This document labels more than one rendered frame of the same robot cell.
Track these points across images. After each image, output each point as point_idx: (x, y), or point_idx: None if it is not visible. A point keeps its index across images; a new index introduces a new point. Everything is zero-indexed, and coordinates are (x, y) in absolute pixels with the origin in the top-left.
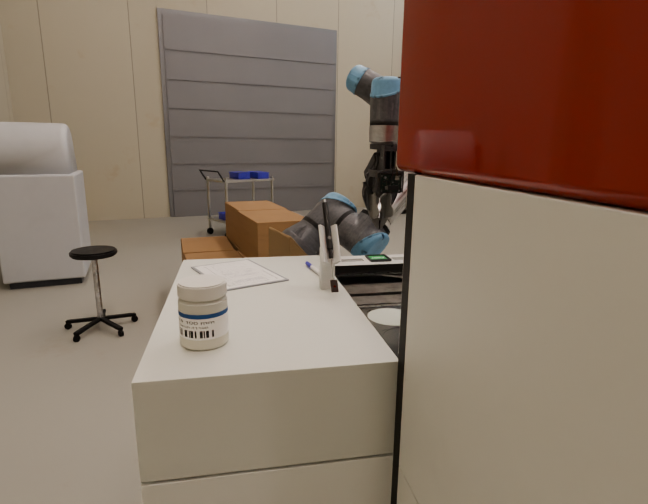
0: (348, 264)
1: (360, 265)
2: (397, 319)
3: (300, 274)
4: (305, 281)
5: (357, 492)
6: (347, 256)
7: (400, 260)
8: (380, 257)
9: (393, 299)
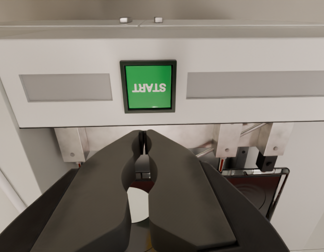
0: (70, 123)
1: (98, 126)
2: (132, 212)
3: None
4: None
5: None
6: (70, 46)
7: (198, 105)
8: (155, 87)
9: (159, 128)
